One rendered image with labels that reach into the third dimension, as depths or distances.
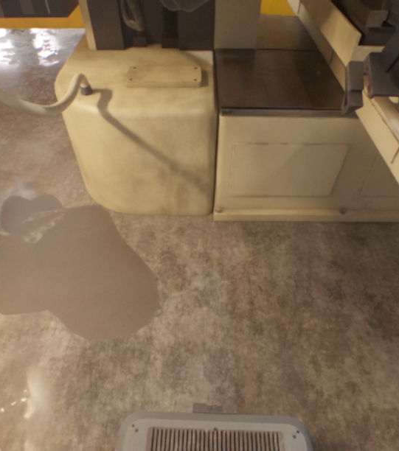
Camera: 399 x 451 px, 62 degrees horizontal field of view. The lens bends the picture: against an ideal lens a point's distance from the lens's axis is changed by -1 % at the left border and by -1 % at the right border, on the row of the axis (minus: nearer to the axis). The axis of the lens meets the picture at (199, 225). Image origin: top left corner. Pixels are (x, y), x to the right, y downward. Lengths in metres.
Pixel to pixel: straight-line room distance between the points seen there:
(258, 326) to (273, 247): 0.43
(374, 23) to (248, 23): 0.85
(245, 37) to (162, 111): 0.72
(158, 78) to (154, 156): 0.34
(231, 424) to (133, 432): 0.26
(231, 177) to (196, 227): 0.32
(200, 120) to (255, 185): 0.43
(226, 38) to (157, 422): 1.70
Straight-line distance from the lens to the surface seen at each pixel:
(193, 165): 1.54
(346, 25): 1.26
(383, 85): 0.54
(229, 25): 1.92
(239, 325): 1.42
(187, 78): 1.59
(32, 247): 1.81
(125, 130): 1.47
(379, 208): 1.96
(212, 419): 1.05
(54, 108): 1.24
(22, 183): 2.20
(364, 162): 1.70
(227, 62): 1.78
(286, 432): 1.06
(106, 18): 1.95
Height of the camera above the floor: 1.28
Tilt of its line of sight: 48 degrees down
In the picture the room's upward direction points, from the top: straight up
